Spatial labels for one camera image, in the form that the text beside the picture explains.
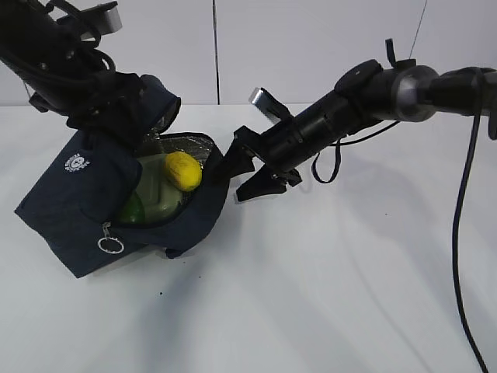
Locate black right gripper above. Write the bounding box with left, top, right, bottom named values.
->
left=212, top=126, right=302, bottom=202

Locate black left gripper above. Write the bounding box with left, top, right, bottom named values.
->
left=29, top=71, right=151, bottom=145

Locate yellow lemon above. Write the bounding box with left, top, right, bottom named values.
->
left=164, top=152, right=203, bottom=192

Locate glass container green lid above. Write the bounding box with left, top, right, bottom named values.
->
left=136, top=153, right=183, bottom=223

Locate green cucumber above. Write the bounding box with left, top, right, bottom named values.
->
left=116, top=192, right=146, bottom=224

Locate dark blue lunch bag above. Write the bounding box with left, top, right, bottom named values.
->
left=16, top=75, right=228, bottom=277

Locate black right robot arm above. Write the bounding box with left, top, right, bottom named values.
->
left=213, top=39, right=496, bottom=202

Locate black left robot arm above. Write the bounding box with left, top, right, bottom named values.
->
left=1, top=1, right=145, bottom=148

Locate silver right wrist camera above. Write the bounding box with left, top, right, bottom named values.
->
left=248, top=87, right=291, bottom=124

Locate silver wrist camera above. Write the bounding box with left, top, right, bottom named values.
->
left=47, top=1, right=123, bottom=40
left=248, top=87, right=291, bottom=124

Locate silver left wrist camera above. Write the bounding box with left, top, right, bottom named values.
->
left=47, top=1, right=123, bottom=40

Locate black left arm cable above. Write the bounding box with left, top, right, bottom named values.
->
left=0, top=23, right=117, bottom=85

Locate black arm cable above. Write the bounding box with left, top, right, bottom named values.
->
left=312, top=69, right=490, bottom=373
left=0, top=23, right=117, bottom=85

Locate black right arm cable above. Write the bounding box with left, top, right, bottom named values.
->
left=312, top=69, right=490, bottom=373

